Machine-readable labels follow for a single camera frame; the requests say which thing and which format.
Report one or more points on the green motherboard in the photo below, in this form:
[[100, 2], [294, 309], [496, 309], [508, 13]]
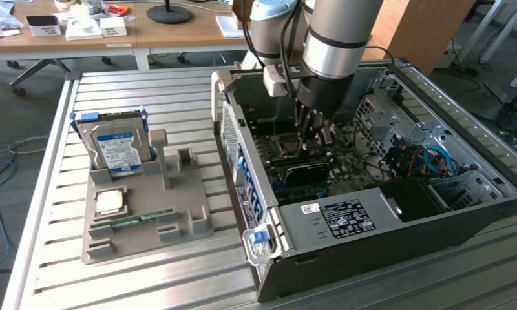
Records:
[[350, 171]]

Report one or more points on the wooden cabinet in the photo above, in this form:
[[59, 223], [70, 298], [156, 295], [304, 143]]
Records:
[[423, 32]]

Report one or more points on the wooden desk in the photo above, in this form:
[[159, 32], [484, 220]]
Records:
[[47, 45], [176, 35]]

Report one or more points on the black green graphics card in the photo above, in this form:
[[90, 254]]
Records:
[[306, 174]]

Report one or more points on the tape roll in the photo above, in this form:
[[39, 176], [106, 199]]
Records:
[[64, 4]]

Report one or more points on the white box with black lid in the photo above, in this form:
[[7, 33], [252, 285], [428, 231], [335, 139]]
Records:
[[43, 29]]

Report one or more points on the small white box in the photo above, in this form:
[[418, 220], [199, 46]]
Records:
[[114, 27]]

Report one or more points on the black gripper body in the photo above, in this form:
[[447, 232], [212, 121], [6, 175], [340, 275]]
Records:
[[323, 93]]

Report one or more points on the metal socket cover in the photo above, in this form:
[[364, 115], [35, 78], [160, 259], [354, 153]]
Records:
[[328, 137]]

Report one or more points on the flat white box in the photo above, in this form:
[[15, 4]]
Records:
[[84, 34]]

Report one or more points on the white paper strip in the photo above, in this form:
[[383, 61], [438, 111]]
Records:
[[4, 33]]

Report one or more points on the CPU socket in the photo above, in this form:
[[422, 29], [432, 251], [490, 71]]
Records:
[[287, 145]]

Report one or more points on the clear plastic bag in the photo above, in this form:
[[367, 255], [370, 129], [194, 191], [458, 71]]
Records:
[[0, 19]]

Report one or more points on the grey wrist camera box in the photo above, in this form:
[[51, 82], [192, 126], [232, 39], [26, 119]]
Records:
[[276, 82]]

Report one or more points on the white desk leg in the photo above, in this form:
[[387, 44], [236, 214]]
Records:
[[502, 32]]

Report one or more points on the grey power supply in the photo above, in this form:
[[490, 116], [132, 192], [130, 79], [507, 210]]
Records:
[[302, 226]]

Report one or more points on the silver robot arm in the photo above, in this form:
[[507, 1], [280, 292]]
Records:
[[334, 55]]

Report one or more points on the silver disk bay cage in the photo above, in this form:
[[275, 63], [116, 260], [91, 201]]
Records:
[[382, 121]]

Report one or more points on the paper stack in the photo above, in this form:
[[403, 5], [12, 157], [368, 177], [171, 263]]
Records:
[[230, 27]]

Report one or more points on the black lamp base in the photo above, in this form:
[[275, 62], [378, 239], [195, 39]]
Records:
[[168, 14]]

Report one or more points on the silver CPU chip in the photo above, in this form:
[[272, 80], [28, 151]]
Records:
[[108, 203]]

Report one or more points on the red object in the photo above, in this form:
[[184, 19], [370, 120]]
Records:
[[120, 10]]

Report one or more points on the grey printed parts rack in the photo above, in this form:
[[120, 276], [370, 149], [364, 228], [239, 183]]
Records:
[[155, 206]]

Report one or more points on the hard disk with blue caddy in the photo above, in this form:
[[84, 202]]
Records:
[[112, 151]]

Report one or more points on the black grey PC case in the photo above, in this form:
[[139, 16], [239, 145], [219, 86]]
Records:
[[371, 258]]

